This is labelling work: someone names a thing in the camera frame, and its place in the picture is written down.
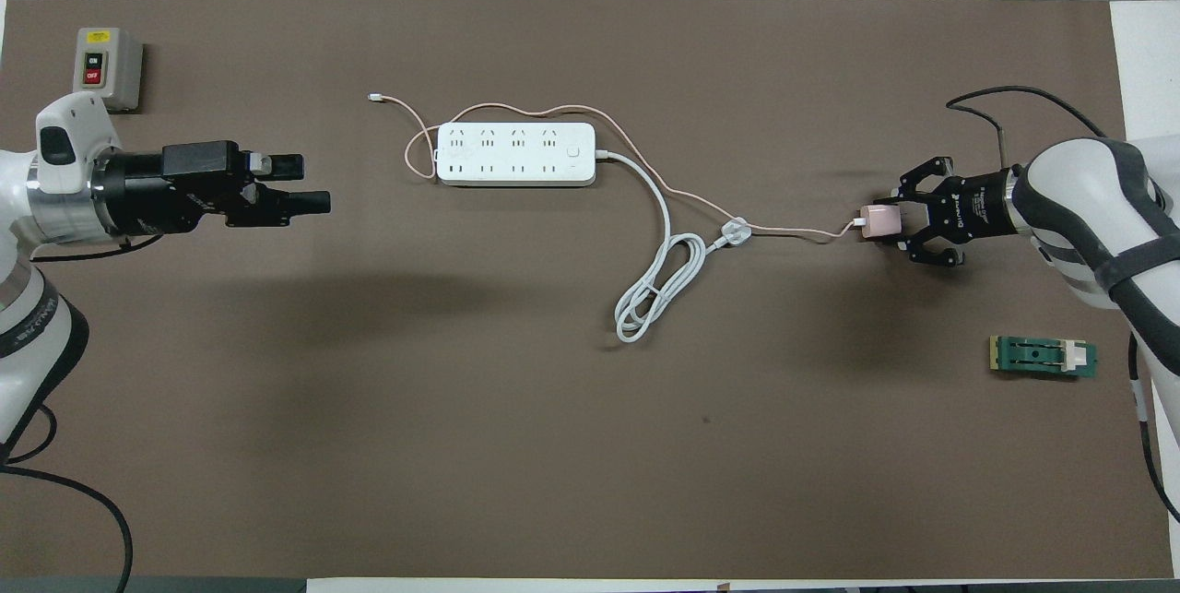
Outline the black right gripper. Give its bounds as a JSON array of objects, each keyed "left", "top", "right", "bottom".
[{"left": 894, "top": 155, "right": 1022, "bottom": 267}]

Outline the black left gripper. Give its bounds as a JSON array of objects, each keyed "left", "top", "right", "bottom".
[{"left": 92, "top": 140, "right": 331, "bottom": 236}]

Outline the pink charger adapter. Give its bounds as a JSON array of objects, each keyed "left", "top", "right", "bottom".
[{"left": 859, "top": 204, "right": 900, "bottom": 239}]

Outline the pink charging cable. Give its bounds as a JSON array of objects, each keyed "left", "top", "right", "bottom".
[{"left": 367, "top": 92, "right": 865, "bottom": 240}]

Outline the white power strip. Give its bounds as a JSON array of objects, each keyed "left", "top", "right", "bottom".
[{"left": 435, "top": 121, "right": 597, "bottom": 188}]

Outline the green circuit board fixture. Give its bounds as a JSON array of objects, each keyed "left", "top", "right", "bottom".
[{"left": 989, "top": 335, "right": 1099, "bottom": 381}]

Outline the brown table mat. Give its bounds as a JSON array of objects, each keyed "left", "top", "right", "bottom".
[{"left": 0, "top": 0, "right": 1174, "bottom": 580}]

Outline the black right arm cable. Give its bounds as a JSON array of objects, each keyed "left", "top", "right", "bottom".
[{"left": 947, "top": 86, "right": 1180, "bottom": 525}]

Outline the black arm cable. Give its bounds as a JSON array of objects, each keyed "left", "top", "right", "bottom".
[
  {"left": 947, "top": 86, "right": 1180, "bottom": 525},
  {"left": 0, "top": 233, "right": 165, "bottom": 593}
]

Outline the white power strip cord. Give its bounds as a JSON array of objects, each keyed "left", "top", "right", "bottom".
[{"left": 595, "top": 148, "right": 754, "bottom": 344}]

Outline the grey on-off switch box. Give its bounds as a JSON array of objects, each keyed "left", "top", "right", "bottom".
[{"left": 72, "top": 27, "right": 145, "bottom": 113}]

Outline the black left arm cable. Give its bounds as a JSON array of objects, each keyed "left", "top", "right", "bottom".
[{"left": 0, "top": 233, "right": 165, "bottom": 593}]

